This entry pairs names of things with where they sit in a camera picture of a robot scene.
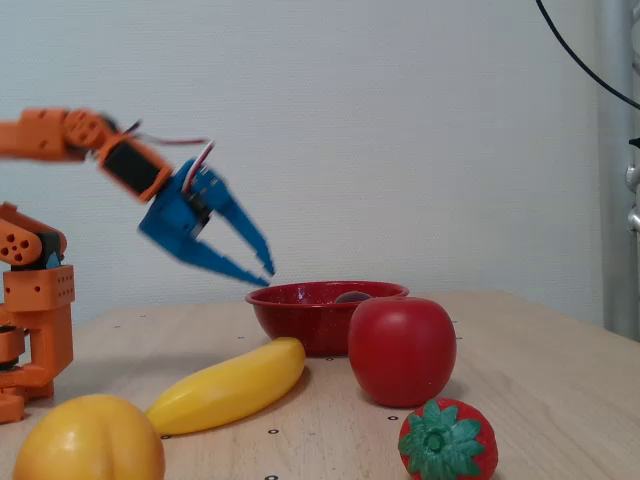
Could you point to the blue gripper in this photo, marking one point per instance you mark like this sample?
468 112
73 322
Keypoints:
172 215

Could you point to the dark purple plum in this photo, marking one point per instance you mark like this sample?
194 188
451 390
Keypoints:
350 298

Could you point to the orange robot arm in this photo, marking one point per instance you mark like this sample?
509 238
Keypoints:
40 135

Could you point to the red speckled bowl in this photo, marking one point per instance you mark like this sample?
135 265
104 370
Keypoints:
300 320

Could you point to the yellow banana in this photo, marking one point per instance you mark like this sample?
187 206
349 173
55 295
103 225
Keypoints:
225 385

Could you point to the red apple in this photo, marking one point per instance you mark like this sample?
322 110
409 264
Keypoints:
402 350

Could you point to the yellow orange peach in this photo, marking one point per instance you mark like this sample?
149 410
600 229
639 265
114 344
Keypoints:
90 442

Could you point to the red strawberry with green leaves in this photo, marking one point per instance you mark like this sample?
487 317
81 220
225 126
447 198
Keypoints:
445 442

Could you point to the silver metal knob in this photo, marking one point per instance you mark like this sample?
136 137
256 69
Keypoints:
635 219
634 176

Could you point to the small black clip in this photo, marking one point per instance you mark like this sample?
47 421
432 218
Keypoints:
636 142

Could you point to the grey metal post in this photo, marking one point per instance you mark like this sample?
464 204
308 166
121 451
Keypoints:
615 250

